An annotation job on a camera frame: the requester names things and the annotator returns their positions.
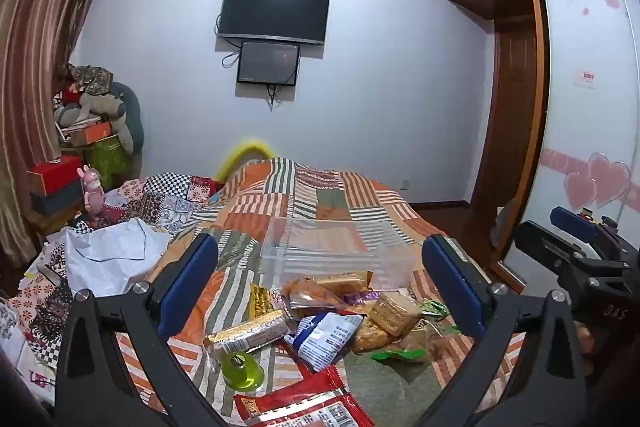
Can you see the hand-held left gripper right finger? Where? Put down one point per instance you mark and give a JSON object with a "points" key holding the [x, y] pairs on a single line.
{"points": [[452, 279]]}

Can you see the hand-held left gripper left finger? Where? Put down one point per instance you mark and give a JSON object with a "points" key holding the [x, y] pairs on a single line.
{"points": [[192, 274]]}

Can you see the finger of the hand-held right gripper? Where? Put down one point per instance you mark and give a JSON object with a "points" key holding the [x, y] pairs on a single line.
{"points": [[575, 222], [547, 247]]}

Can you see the clear plastic container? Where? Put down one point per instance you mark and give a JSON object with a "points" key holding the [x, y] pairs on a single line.
{"points": [[340, 252]]}

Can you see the red snack packet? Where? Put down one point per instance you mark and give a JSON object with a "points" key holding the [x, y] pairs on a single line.
{"points": [[305, 404]]}

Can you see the green pea packet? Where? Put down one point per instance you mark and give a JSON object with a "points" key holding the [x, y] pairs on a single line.
{"points": [[434, 309]]}

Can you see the clear wrapped cake pack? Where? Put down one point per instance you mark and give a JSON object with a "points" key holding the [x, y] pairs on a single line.
{"points": [[397, 313]]}

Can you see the yellow snack packet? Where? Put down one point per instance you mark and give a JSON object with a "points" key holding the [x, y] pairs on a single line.
{"points": [[261, 302]]}

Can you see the green edged snack bag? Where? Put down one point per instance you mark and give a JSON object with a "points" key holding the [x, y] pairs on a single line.
{"points": [[415, 347]]}

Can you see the white cloth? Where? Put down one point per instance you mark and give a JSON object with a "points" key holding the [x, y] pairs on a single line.
{"points": [[115, 257]]}

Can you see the gold wrapped biscuit pack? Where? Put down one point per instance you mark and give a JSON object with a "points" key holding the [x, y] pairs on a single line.
{"points": [[250, 332]]}

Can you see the checkered patchwork quilt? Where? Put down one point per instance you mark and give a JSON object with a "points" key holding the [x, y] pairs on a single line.
{"points": [[165, 197]]}

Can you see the white sliding wardrobe door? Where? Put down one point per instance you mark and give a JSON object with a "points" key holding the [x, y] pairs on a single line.
{"points": [[585, 132]]}

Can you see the purple snack packet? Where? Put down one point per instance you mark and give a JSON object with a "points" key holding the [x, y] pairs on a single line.
{"points": [[362, 297]]}

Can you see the orange fried snack bag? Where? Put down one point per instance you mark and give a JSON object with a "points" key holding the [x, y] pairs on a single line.
{"points": [[372, 337]]}

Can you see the brown cake pack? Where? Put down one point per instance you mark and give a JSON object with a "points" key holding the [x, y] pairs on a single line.
{"points": [[345, 281]]}

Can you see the green jelly cup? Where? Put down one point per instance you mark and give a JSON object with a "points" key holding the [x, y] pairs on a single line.
{"points": [[241, 372]]}

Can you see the brown wooden door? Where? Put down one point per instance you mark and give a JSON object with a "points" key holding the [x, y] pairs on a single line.
{"points": [[512, 122]]}

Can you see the yellow curved object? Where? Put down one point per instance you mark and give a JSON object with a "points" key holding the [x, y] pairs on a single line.
{"points": [[235, 154]]}

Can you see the pink rabbit figure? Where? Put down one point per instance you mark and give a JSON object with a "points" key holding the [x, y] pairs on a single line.
{"points": [[92, 192]]}

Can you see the blue white snack packet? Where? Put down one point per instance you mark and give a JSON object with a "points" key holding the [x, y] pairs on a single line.
{"points": [[325, 337]]}

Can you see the red door sticker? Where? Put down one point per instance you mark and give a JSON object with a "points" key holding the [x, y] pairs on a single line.
{"points": [[585, 78]]}

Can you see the grey box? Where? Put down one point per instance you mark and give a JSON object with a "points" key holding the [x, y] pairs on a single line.
{"points": [[57, 199]]}

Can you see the red box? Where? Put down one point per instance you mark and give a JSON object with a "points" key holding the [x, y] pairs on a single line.
{"points": [[52, 174]]}

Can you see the orange box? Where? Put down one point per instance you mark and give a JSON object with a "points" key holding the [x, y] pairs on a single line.
{"points": [[87, 134]]}

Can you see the grey plush toy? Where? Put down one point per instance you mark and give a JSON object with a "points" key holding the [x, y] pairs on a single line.
{"points": [[107, 107]]}

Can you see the floral cloth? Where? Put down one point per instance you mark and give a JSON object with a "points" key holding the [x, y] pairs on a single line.
{"points": [[92, 77]]}

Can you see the small black monitor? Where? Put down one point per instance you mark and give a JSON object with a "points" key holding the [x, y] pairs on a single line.
{"points": [[268, 62]]}

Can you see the striped curtain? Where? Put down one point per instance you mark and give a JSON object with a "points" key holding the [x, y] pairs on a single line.
{"points": [[35, 57]]}

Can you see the white wall socket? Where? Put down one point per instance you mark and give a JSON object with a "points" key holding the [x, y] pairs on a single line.
{"points": [[405, 185]]}

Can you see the black wall television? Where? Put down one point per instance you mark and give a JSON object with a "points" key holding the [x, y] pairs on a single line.
{"points": [[275, 12]]}

